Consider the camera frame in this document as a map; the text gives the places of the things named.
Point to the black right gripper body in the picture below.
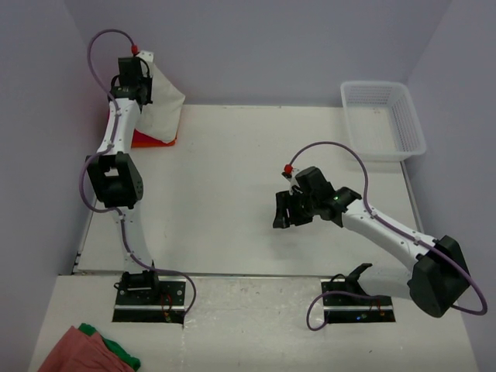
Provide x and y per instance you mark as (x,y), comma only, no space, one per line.
(302,208)

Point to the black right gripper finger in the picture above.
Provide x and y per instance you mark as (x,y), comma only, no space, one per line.
(283,201)
(283,218)

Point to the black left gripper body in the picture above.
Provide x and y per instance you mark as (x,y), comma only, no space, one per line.
(146,82)

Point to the white t shirt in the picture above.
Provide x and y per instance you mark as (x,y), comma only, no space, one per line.
(162,118)

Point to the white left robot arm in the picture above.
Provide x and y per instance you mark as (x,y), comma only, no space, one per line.
(115,179)

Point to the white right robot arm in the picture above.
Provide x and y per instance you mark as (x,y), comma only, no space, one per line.
(437,266)

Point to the folded pink t shirt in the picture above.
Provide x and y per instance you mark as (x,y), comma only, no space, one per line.
(123,124)

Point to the folded orange t shirt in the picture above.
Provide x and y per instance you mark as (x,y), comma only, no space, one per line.
(155,144)

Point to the white plastic basket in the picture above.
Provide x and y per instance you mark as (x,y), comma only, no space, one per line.
(381,121)

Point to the green cloth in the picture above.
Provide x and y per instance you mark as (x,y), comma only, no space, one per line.
(112,346)

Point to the salmon pink cloth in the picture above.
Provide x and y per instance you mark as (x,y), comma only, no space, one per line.
(76,351)

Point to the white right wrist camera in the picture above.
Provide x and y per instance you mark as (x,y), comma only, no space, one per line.
(290,173)

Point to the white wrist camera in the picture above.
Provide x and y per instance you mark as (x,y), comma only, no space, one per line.
(290,173)
(148,56)

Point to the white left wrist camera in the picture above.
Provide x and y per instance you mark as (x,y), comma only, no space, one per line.
(148,56)

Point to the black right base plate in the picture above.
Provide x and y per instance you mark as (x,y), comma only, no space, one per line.
(345,309)

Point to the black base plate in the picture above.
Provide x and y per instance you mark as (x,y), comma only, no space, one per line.
(163,304)
(345,309)

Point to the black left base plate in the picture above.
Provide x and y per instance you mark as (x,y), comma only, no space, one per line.
(163,304)

